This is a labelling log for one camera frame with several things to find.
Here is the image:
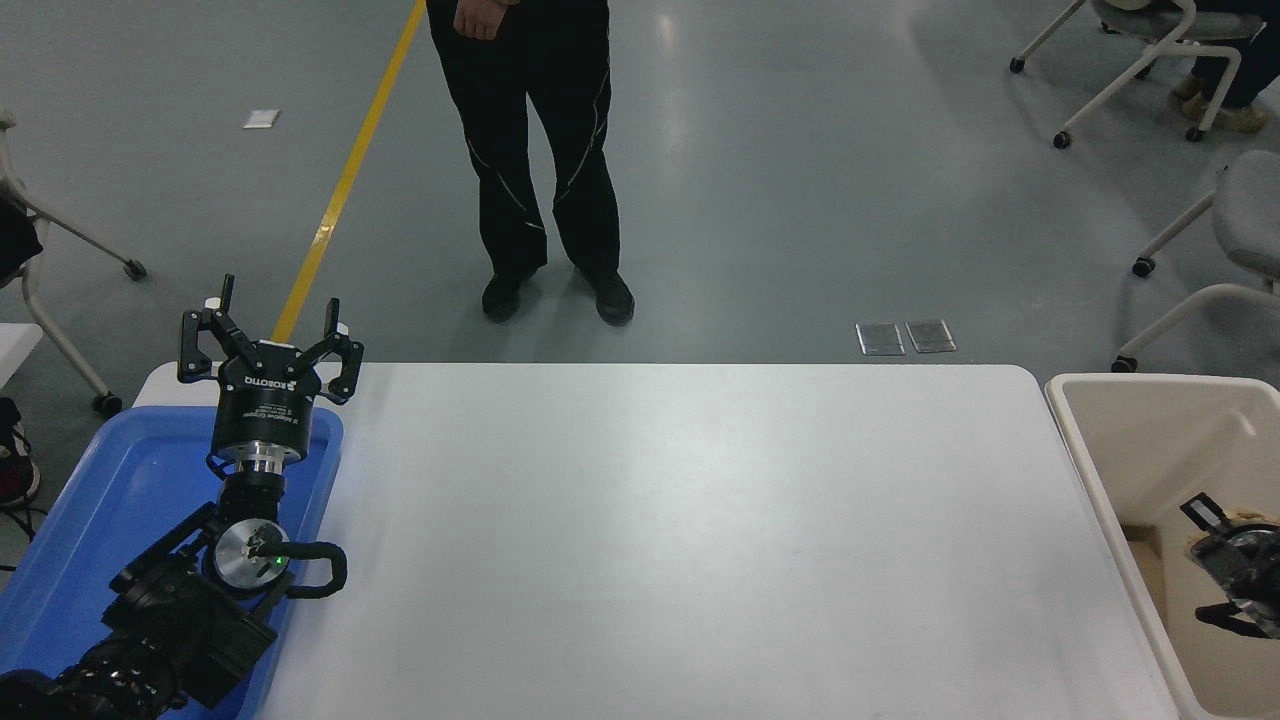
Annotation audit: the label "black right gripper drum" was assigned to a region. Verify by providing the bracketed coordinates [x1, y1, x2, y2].
[1192, 530, 1263, 609]

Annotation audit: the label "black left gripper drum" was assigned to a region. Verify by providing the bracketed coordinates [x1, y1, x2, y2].
[209, 339, 325, 460]

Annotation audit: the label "tan paper ball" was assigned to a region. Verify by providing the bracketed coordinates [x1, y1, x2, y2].
[1187, 507, 1280, 559]

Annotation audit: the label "person's hand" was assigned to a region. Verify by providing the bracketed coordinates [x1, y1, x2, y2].
[452, 0, 505, 42]

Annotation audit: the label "grey white-framed office chair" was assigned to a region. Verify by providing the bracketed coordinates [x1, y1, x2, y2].
[0, 108, 149, 420]
[1009, 0, 1267, 150]
[1110, 150, 1280, 375]

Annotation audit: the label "large pale plastic bin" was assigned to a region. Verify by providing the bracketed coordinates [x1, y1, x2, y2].
[1044, 373, 1280, 720]

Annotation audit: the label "blue plastic tray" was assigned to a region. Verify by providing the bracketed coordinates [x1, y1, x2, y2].
[0, 405, 345, 720]

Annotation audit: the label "small white side table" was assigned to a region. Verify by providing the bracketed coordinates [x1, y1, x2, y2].
[0, 322, 45, 390]

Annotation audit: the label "person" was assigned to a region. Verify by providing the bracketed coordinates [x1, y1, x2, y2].
[425, 0, 637, 327]
[1172, 0, 1280, 135]

